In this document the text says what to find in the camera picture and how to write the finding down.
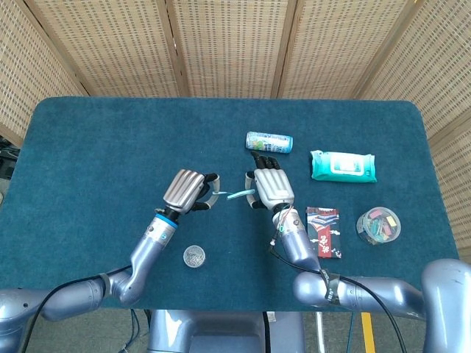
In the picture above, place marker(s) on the silver-blue robot torso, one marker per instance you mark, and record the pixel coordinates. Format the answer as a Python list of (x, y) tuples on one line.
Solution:
[(221, 332)]

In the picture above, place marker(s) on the clear tub of colourful clips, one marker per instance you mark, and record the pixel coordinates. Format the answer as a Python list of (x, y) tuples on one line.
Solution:
[(378, 225)]

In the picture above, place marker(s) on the red black snack packet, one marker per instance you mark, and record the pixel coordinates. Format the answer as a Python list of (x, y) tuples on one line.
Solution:
[(325, 233)]

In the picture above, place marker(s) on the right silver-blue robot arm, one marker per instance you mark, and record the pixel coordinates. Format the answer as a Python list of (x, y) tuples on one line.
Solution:
[(386, 294)]

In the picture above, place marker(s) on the yellow floor tape strip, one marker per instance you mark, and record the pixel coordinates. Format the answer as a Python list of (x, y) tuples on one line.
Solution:
[(368, 332)]

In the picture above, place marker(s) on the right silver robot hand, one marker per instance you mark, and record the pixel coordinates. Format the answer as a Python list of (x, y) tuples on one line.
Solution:
[(274, 185)]

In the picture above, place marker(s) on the small clear round pin jar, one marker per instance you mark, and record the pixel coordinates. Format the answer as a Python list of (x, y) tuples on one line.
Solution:
[(194, 256)]

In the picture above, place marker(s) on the teal wet wipes pack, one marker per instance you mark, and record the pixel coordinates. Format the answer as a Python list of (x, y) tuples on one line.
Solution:
[(344, 166)]

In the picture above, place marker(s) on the woven bamboo screen panel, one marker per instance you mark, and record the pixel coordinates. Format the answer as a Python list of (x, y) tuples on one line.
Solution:
[(22, 73), (449, 73), (331, 48), (110, 48), (232, 48)]

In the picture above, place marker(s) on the light blue toothbrush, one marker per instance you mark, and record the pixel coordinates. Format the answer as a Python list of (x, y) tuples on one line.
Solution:
[(237, 193)]

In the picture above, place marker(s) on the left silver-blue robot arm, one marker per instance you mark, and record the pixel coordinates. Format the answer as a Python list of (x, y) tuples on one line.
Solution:
[(147, 250)]

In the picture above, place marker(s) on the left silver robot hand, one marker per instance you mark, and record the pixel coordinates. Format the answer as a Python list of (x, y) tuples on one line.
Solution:
[(184, 189)]

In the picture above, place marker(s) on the blue green beverage can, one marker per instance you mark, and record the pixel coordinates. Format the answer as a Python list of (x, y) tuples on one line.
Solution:
[(270, 142)]

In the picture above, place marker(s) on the black equipment beside table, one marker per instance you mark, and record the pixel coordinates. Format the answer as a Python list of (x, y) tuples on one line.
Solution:
[(7, 162)]

